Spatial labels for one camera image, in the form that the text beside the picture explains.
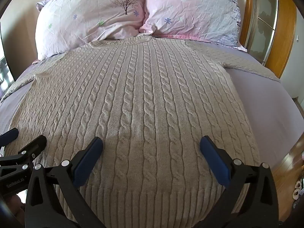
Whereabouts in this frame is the pink pillow with flower print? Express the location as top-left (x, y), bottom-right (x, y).
top-left (139, 0), bottom-right (248, 53)

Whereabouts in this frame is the bed with lavender sheet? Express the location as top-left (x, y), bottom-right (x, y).
top-left (0, 34), bottom-right (299, 171)

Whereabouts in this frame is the window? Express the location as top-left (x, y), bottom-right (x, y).
top-left (0, 56), bottom-right (15, 95)

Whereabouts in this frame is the fluffy white slipper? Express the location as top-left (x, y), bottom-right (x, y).
top-left (291, 181), bottom-right (304, 200)

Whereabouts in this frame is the wooden headboard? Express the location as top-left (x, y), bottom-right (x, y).
top-left (239, 0), bottom-right (297, 79)

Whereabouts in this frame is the pink pillow with tree print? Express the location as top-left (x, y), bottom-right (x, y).
top-left (36, 0), bottom-right (148, 61)

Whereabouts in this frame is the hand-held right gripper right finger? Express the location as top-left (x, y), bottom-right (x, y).
top-left (193, 135), bottom-right (280, 228)

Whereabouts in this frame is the beige cable-knit sweater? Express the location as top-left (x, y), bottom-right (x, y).
top-left (0, 34), bottom-right (282, 222)

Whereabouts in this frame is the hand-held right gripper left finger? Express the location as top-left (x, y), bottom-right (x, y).
top-left (24, 136), bottom-right (106, 228)

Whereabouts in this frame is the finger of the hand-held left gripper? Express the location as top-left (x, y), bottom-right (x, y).
top-left (0, 135), bottom-right (47, 169)
top-left (0, 128), bottom-right (19, 146)

